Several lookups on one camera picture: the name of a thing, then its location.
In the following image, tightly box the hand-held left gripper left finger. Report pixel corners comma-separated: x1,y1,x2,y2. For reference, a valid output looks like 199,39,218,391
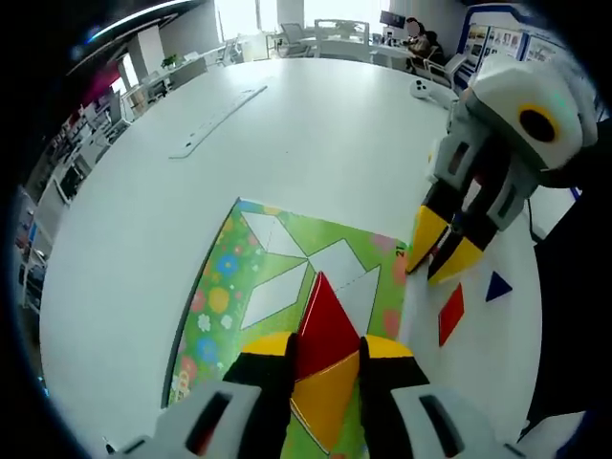
107,332,298,459

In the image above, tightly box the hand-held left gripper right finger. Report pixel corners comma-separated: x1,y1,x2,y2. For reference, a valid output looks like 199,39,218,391
358,335,528,459

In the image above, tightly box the dark blue tangram triangle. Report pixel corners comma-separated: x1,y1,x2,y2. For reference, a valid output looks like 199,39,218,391
484,270,514,304

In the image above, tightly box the red tangram parallelogram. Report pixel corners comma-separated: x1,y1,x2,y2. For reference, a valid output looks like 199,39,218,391
437,282,467,348

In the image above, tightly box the yellow tangram triangle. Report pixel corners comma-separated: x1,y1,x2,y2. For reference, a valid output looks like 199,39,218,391
288,351,361,456

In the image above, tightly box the red tangram triangle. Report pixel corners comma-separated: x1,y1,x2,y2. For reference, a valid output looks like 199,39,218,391
295,271,361,383

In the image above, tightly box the green pattern sheet book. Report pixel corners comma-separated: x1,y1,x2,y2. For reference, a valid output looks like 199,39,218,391
162,196,408,459

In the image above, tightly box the white armchair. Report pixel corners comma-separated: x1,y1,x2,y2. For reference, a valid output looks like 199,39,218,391
420,53,468,90

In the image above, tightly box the white game controller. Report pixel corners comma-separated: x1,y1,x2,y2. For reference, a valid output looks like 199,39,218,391
408,77,461,104

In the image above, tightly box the person's dark clothing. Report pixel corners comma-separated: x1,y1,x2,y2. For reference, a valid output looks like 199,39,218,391
518,138,612,444

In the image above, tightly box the white mesh chair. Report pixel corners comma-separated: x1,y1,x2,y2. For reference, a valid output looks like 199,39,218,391
278,22,317,58

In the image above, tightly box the white plastic strip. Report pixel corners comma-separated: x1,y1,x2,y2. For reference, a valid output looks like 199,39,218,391
167,85,269,161

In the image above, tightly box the magenta hanging sign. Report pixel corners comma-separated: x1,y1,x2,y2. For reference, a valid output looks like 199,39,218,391
79,65,121,102

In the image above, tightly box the blue wall display board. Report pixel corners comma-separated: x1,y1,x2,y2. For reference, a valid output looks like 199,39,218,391
456,3,578,90

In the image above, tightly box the black cable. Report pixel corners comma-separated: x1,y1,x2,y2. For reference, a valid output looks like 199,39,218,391
525,198,547,243

